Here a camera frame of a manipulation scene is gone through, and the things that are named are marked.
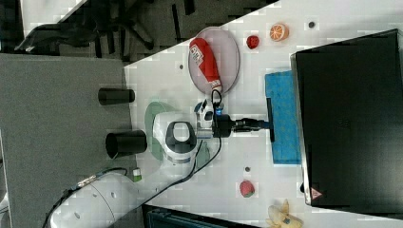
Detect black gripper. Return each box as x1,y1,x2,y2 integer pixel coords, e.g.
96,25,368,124
213,114,269,138

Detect black toaster oven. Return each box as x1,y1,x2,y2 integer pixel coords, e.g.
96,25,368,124
264,28,403,219

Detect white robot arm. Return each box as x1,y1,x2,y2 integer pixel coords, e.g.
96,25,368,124
47,100,270,228

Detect blue small bowl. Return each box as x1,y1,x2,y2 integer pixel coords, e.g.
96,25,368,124
194,103,205,114

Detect green measuring cup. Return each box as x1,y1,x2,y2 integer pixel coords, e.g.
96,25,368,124
196,142,210,170

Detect grey round plate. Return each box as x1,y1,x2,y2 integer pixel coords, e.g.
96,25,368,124
187,27,240,94

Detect dark red strawberry toy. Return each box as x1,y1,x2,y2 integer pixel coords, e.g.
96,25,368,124
246,35,259,49

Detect red ketchup bottle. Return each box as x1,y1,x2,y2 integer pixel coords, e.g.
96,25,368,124
190,38,222,92

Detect green oval colander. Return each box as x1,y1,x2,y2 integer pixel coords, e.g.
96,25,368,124
144,102,175,161

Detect peeled banana toy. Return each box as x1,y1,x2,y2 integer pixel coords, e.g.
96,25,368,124
266,199,303,228

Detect orange slice toy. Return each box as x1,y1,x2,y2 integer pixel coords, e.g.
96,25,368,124
270,24,289,42

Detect green bottle white cap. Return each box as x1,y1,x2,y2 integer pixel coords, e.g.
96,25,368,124
132,168,142,182

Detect black round pan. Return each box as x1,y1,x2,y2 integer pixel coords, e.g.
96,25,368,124
106,130,147,159

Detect black cylinder cup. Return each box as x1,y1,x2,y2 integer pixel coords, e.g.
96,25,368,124
98,88,135,105

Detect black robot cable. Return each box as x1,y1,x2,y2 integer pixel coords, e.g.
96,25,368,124
41,88,223,228

